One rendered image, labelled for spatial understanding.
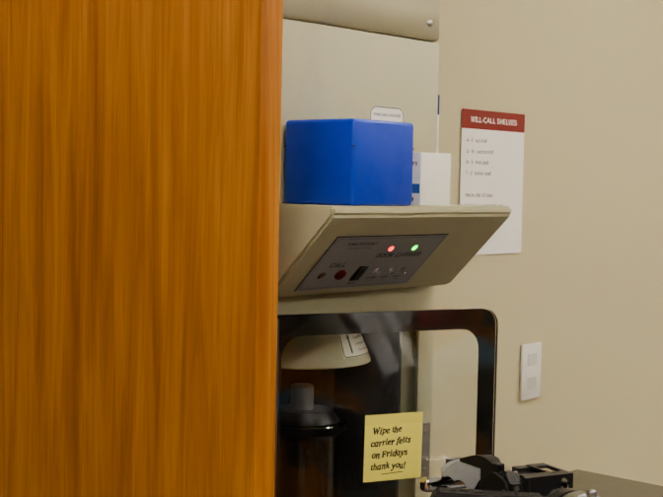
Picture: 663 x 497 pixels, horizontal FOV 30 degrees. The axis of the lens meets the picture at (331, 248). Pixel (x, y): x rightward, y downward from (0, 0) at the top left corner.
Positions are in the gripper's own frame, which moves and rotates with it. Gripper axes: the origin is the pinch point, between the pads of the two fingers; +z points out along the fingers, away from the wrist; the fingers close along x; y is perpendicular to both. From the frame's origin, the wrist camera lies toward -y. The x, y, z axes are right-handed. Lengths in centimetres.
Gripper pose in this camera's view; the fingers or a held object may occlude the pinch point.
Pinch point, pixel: (443, 482)
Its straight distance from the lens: 141.7
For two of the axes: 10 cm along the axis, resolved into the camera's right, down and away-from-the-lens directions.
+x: 0.2, -10.0, -0.5
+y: 8.9, -0.1, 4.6
